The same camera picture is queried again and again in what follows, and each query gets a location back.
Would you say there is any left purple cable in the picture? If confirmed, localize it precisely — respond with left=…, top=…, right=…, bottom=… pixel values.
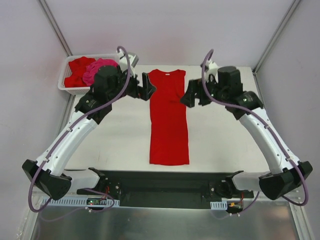
left=27, top=45, right=132, bottom=222

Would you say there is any pink t shirt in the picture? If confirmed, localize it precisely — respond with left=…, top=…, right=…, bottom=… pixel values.
left=82, top=58, right=119, bottom=86

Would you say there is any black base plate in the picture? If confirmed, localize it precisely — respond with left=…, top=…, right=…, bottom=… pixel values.
left=76, top=167, right=260, bottom=208

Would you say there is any purple cable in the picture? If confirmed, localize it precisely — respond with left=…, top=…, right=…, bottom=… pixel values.
left=27, top=45, right=132, bottom=222
left=201, top=48, right=310, bottom=220

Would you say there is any red t shirt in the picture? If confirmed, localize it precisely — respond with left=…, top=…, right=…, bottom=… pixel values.
left=148, top=69, right=190, bottom=166
left=64, top=56, right=96, bottom=88

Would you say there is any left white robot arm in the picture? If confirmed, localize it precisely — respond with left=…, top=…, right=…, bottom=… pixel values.
left=22, top=65, right=156, bottom=200

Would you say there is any right white cable duct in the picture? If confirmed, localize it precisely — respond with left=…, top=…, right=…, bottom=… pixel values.
left=210, top=200, right=228, bottom=211

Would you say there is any left aluminium frame post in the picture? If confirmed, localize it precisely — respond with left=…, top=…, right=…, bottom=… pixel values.
left=37, top=0, right=73, bottom=57

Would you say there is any white cable duct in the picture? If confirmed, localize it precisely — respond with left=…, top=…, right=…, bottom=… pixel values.
left=48, top=197, right=120, bottom=208
left=210, top=200, right=228, bottom=211

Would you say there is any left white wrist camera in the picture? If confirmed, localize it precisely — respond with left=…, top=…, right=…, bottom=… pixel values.
left=116, top=51, right=140, bottom=76

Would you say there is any white plastic basket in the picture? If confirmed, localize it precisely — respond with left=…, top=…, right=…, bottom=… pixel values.
left=57, top=53, right=120, bottom=95

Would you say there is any left white cable duct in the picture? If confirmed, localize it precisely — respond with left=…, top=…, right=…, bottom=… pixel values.
left=48, top=197, right=120, bottom=208

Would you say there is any aluminium frame post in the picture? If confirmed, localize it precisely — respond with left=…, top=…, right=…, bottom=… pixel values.
left=37, top=0, right=73, bottom=57
left=252, top=0, right=302, bottom=76

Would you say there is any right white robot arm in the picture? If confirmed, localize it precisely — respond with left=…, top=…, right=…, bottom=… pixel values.
left=180, top=66, right=313, bottom=200

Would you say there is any right aluminium frame post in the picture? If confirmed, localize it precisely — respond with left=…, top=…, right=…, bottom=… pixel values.
left=252, top=0, right=302, bottom=76

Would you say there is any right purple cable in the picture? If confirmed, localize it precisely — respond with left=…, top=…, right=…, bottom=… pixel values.
left=201, top=48, right=310, bottom=220

